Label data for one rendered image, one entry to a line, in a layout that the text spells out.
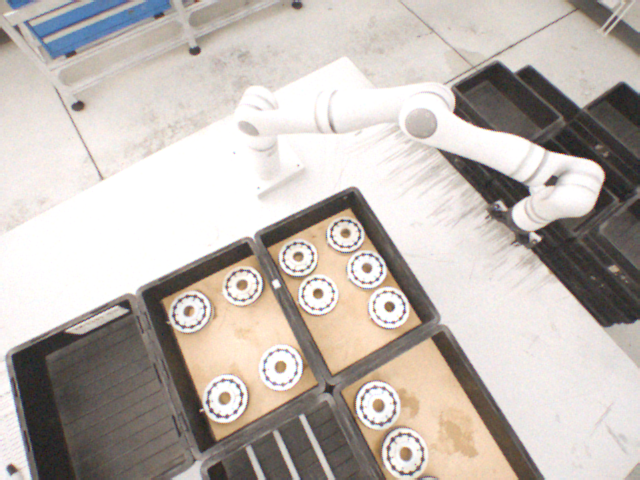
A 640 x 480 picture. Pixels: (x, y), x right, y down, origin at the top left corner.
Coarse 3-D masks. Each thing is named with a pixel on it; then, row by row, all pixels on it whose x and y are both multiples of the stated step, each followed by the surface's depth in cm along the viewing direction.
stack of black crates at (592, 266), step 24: (624, 216) 136; (576, 240) 134; (600, 240) 125; (624, 240) 133; (552, 264) 152; (576, 264) 140; (600, 264) 130; (624, 264) 122; (576, 288) 147; (600, 288) 136; (624, 288) 126; (600, 312) 143; (624, 312) 133
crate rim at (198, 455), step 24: (240, 240) 83; (192, 264) 81; (264, 264) 81; (144, 288) 78; (144, 312) 77; (288, 312) 77; (312, 360) 75; (168, 384) 72; (288, 408) 70; (192, 432) 68; (240, 432) 68
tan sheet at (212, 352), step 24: (240, 264) 91; (192, 288) 89; (216, 288) 89; (240, 288) 89; (168, 312) 86; (192, 312) 87; (216, 312) 87; (240, 312) 87; (264, 312) 87; (192, 336) 84; (216, 336) 85; (240, 336) 85; (264, 336) 85; (288, 336) 85; (192, 360) 82; (216, 360) 83; (240, 360) 83; (264, 384) 81; (312, 384) 81; (264, 408) 79; (216, 432) 77
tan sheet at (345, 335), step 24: (336, 216) 97; (288, 240) 94; (312, 240) 94; (336, 264) 92; (288, 288) 89; (336, 312) 87; (360, 312) 87; (336, 336) 85; (360, 336) 85; (384, 336) 85; (336, 360) 83
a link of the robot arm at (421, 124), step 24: (432, 96) 60; (408, 120) 63; (432, 120) 61; (456, 120) 60; (432, 144) 65; (456, 144) 63; (480, 144) 61; (504, 144) 61; (528, 144) 61; (504, 168) 63; (528, 168) 61
